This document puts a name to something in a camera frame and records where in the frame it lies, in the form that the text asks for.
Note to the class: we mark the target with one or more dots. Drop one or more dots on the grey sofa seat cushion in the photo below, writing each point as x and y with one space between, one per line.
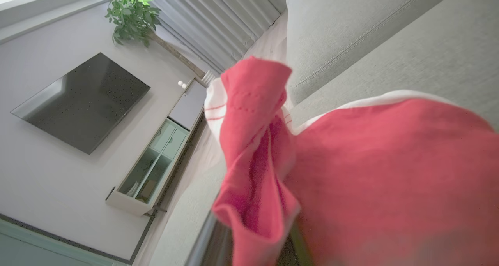
343 28

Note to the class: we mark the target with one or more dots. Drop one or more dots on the white ribbed plant pot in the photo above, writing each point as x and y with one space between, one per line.
208 78

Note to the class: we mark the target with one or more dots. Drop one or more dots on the red shorts with white stripe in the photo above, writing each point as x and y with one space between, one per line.
390 172

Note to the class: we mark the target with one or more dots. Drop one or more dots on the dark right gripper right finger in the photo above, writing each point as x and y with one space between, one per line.
297 250

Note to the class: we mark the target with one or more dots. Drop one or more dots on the white mint television cabinet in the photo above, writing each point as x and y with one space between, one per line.
156 161

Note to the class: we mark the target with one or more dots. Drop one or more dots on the large grey sofa seat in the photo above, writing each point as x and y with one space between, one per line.
429 55

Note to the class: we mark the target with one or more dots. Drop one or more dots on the grey pleated curtain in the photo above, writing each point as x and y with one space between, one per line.
218 20

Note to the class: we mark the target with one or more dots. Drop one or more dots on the black flat television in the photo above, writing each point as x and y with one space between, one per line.
85 102

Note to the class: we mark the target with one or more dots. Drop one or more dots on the green potted tree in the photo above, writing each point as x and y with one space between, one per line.
132 16

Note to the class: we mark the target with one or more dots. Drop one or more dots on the small white ornament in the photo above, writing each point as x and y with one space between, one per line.
182 84

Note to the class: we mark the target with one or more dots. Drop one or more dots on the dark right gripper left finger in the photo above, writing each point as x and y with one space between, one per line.
214 246

